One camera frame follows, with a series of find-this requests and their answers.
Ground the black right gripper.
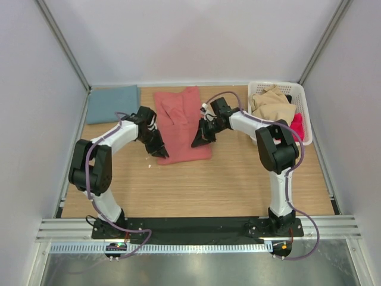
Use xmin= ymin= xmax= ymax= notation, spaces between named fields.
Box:
xmin=192 ymin=118 xmax=226 ymax=148

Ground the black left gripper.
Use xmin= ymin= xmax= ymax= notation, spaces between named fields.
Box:
xmin=139 ymin=128 xmax=169 ymax=158

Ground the salmon red t-shirt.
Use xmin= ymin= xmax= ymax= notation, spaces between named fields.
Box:
xmin=154 ymin=86 xmax=212 ymax=166

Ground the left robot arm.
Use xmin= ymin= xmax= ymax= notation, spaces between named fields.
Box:
xmin=68 ymin=106 xmax=169 ymax=238

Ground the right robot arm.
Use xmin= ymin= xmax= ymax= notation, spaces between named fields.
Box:
xmin=191 ymin=97 xmax=299 ymax=236

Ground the folded blue-grey t-shirt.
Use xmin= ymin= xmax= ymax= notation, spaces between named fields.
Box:
xmin=85 ymin=85 xmax=140 ymax=125

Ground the beige t-shirt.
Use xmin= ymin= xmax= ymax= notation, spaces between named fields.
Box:
xmin=248 ymin=85 xmax=296 ymax=126

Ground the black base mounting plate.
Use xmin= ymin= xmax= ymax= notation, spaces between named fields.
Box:
xmin=91 ymin=216 xmax=304 ymax=245

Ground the magenta pink t-shirt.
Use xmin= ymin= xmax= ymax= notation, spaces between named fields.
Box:
xmin=291 ymin=113 xmax=305 ymax=141

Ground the black garment in basket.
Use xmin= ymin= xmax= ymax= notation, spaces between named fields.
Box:
xmin=285 ymin=95 xmax=292 ymax=104

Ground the white plastic laundry basket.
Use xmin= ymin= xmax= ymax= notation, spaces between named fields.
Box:
xmin=248 ymin=80 xmax=313 ymax=146

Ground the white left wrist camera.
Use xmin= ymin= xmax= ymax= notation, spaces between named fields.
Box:
xmin=147 ymin=114 xmax=157 ymax=130

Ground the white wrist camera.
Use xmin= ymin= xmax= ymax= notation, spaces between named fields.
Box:
xmin=200 ymin=103 xmax=216 ymax=122
xmin=147 ymin=114 xmax=157 ymax=130

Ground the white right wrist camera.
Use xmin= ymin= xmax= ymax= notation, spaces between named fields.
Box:
xmin=200 ymin=103 xmax=216 ymax=122

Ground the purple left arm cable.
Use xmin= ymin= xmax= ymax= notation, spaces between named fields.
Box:
xmin=85 ymin=111 xmax=152 ymax=262

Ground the perforated cable duct strip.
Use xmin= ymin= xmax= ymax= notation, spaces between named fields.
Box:
xmin=49 ymin=242 xmax=273 ymax=255

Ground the left aluminium frame post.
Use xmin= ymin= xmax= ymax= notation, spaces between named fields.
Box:
xmin=35 ymin=0 xmax=91 ymax=94

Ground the aluminium frame post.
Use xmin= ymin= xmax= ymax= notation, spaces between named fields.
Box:
xmin=35 ymin=0 xmax=91 ymax=94
xmin=298 ymin=0 xmax=353 ymax=85

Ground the aluminium front rail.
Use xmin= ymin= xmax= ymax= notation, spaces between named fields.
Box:
xmin=35 ymin=215 xmax=361 ymax=243

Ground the right aluminium frame post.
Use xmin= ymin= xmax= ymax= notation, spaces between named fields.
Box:
xmin=298 ymin=0 xmax=353 ymax=85

